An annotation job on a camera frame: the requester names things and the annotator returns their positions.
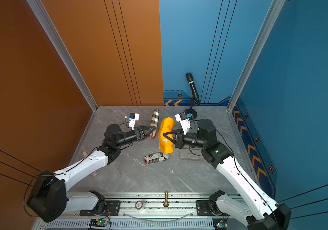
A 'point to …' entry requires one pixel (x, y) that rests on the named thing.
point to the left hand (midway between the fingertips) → (155, 129)
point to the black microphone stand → (191, 110)
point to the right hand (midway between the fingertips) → (166, 135)
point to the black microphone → (190, 78)
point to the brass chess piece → (166, 203)
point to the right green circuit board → (219, 223)
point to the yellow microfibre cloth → (165, 145)
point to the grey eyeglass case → (191, 153)
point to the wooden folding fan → (85, 154)
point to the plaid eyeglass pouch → (154, 122)
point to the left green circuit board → (98, 223)
